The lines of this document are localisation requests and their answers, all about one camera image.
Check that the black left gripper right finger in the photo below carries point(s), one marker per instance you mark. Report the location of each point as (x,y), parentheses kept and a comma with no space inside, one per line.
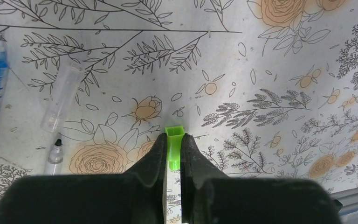
(209,196)

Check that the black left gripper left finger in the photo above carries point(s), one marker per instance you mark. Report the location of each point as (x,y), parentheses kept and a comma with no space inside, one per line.
(136,196)

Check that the white pen dark tip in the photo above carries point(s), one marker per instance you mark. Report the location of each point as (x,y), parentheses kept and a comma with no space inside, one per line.
(54,160)

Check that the clear pen cap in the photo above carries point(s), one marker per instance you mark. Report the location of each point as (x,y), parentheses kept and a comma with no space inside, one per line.
(62,97)

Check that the floral table mat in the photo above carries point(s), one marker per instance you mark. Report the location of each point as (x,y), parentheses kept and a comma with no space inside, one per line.
(268,88)

